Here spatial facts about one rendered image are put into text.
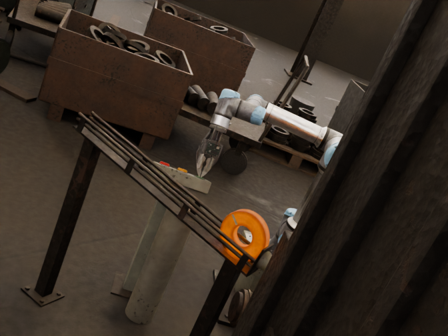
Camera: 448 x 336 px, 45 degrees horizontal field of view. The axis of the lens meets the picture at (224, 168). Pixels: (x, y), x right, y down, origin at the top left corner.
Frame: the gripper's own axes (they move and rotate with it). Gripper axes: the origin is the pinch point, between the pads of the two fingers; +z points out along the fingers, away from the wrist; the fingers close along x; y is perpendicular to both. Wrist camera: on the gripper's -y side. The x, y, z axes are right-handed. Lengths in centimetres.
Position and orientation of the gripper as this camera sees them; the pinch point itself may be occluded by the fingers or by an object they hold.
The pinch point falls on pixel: (201, 173)
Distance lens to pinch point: 220.3
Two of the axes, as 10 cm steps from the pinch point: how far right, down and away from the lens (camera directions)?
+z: -3.4, 9.4, 0.1
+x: 9.2, 3.4, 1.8
